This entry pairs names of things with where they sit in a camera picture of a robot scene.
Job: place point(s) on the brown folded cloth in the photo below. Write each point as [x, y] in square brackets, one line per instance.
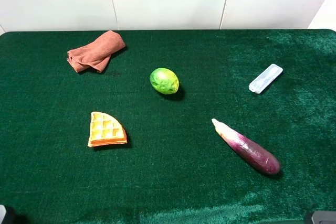
[95, 55]

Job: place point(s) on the purple eggplant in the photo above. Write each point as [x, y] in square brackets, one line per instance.
[255, 155]

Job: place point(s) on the clear plastic case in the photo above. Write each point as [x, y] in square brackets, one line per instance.
[259, 84]

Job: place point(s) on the green velvet table cover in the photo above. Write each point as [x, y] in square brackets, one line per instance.
[175, 167]

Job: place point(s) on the green round fruit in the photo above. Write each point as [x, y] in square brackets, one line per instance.
[164, 81]

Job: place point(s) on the yellow waffle wedge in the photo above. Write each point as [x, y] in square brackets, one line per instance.
[105, 130]

